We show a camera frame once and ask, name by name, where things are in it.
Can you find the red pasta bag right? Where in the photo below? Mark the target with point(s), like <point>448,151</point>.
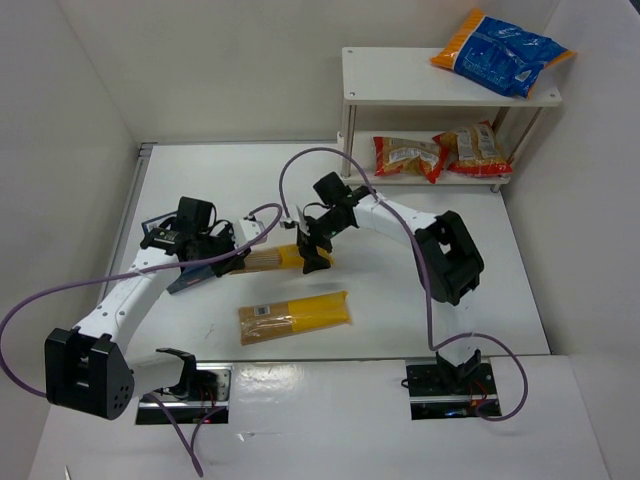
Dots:
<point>474,151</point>

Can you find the yellow spaghetti pack on table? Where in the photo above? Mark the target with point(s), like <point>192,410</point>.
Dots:
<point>267,322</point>

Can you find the red pasta bag left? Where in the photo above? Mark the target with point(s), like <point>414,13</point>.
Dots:
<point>403,156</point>

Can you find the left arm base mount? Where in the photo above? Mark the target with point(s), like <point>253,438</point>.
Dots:
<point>209,391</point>

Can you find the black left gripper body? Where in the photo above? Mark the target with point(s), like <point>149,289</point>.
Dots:
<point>226,261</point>

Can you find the metal table edge rail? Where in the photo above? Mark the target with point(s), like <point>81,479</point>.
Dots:
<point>131,200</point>

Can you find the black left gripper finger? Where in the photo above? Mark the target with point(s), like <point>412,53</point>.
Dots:
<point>240,258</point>
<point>227,266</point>

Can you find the blue orange pasta bag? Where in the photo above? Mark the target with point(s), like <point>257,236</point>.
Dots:
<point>499,55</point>

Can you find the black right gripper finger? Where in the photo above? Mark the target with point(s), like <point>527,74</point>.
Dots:
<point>303,240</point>
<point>314,260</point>

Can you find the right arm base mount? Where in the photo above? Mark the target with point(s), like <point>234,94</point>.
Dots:
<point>432,397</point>

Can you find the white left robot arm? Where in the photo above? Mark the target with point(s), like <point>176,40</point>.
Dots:
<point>85,366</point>

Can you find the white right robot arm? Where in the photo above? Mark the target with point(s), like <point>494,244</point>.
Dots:
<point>447,260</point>

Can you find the blue Barilla pasta box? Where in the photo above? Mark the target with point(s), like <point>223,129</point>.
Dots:
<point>189,277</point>

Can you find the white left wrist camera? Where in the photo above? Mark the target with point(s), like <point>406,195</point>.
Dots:
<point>247,229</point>

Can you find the red pasta bag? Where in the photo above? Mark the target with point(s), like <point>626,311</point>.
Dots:
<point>474,151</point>
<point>403,156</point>

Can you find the yellow spaghetti pack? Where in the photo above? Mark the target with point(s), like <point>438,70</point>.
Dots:
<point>284,257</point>
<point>267,322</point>

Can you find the white two-tier shelf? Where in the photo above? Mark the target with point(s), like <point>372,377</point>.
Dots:
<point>397,92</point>

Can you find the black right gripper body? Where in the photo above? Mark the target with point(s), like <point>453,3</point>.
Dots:
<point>310,240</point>

